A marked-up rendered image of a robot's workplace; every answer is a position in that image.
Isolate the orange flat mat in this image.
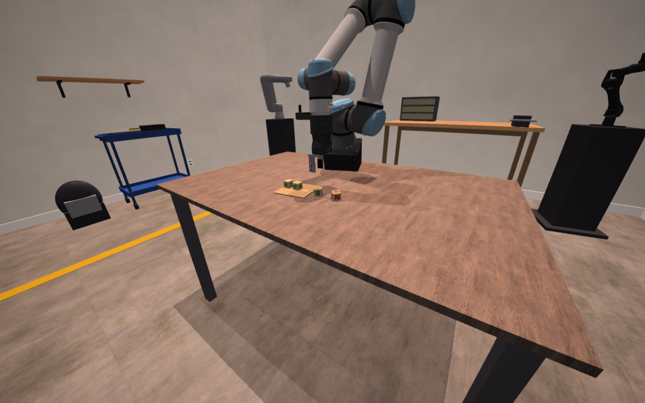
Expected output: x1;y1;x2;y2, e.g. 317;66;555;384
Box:
273;183;320;198

